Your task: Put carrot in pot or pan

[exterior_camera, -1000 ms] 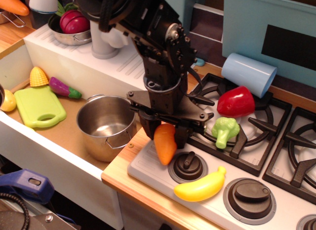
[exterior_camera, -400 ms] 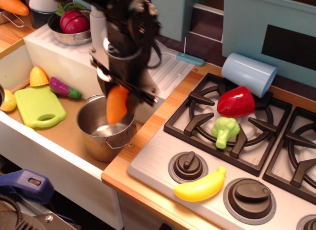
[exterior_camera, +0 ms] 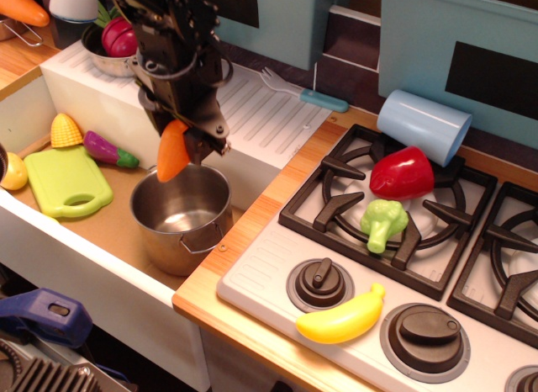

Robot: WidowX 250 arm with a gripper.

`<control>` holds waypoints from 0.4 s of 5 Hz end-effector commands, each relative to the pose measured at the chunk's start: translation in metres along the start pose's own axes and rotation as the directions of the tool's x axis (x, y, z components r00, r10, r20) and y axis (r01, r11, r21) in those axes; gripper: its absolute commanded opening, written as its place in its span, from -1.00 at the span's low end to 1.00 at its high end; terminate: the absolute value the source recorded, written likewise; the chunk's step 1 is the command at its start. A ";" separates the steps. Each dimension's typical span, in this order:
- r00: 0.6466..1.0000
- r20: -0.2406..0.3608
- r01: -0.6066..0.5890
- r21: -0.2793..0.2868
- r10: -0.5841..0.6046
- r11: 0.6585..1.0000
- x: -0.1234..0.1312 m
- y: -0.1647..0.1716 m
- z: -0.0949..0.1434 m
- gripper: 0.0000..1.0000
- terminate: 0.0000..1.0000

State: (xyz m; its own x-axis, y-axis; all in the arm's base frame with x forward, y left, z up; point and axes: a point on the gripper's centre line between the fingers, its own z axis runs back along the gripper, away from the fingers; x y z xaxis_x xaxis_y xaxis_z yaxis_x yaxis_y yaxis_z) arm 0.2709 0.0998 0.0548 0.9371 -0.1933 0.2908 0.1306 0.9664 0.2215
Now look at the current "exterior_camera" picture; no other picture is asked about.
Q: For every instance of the right black stove grate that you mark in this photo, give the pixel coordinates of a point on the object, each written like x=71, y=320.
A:
x=497, y=287

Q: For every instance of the blue handled toy fork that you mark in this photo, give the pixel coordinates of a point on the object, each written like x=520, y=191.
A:
x=277, y=83

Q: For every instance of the left black stove grate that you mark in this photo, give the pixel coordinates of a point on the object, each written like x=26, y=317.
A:
x=328, y=207

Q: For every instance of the left black stove knob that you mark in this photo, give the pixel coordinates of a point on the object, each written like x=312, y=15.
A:
x=319, y=284

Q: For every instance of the green toy cutting board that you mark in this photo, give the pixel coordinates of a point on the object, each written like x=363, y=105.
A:
x=67, y=182

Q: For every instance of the black stove grate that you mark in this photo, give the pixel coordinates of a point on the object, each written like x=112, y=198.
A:
x=497, y=287
x=328, y=207

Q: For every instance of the small steel bowl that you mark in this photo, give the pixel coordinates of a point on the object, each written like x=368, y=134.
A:
x=112, y=66

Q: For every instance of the grey stove top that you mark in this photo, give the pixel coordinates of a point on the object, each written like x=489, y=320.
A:
x=256, y=284

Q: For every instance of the black stove knob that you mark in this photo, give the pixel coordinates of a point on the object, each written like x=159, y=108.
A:
x=523, y=379
x=425, y=343
x=319, y=284

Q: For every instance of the white toy sink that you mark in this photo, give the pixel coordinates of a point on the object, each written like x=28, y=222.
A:
x=99, y=260

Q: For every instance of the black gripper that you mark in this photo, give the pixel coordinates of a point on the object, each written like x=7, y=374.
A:
x=190, y=95

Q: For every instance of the purple toy eggplant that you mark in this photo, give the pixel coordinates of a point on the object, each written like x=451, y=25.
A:
x=102, y=150

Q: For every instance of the blue clamp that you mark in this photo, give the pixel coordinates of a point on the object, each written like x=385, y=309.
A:
x=47, y=315

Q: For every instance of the right black stove knob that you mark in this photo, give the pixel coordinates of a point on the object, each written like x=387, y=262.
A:
x=523, y=379

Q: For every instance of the steel pot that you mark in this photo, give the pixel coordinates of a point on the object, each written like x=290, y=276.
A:
x=183, y=220

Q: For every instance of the orange toy carrot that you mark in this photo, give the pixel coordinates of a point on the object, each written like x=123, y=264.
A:
x=172, y=155

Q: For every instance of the green toy broccoli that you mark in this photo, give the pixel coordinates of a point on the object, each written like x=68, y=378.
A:
x=382, y=220

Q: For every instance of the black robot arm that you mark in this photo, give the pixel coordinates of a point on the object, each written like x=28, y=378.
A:
x=179, y=66

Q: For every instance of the yellow toy potato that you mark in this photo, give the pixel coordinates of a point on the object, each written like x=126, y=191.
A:
x=16, y=176

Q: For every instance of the steel strainer top left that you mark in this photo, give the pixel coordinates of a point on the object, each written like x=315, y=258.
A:
x=13, y=29

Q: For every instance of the red toy radish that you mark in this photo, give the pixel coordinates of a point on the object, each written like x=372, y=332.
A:
x=118, y=38

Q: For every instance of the yellow toy banana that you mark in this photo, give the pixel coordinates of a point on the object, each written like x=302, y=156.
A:
x=345, y=322

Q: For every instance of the white cup top left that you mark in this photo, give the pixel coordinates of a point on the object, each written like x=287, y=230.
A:
x=74, y=11

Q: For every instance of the orange carrot top left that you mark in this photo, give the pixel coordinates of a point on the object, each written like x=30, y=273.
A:
x=25, y=11

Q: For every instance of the red toy bell pepper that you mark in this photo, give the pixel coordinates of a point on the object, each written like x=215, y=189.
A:
x=402, y=175

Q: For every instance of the middle black stove knob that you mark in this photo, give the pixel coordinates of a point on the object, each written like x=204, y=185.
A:
x=425, y=343

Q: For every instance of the yellow toy corn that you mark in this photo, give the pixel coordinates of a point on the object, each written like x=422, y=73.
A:
x=64, y=132

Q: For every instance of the light blue plastic cup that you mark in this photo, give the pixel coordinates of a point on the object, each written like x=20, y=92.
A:
x=436, y=129

